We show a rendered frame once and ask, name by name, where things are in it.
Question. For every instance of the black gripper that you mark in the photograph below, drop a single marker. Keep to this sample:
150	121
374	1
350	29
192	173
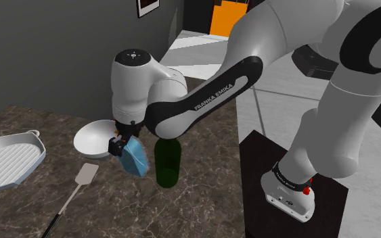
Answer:
126	128

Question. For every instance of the blue translucent carton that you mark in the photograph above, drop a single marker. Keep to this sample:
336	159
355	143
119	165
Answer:
134	158

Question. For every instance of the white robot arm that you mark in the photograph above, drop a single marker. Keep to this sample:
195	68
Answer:
325	108

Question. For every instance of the white bowl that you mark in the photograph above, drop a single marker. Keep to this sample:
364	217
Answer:
92	140

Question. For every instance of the dark green bottle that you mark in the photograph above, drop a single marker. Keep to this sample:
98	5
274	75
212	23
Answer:
167	161

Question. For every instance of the white ridged grill pan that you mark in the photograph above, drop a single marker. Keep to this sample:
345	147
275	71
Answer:
7	161

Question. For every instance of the dark robot stand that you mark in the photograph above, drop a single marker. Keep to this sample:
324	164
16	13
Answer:
262	204

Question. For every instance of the orange door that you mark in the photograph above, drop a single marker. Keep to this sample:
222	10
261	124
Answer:
227	18

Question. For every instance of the black low furniture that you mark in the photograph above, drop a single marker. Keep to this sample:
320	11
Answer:
312	64

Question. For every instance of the framed wall picture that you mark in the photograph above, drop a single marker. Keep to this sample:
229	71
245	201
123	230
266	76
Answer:
148	6

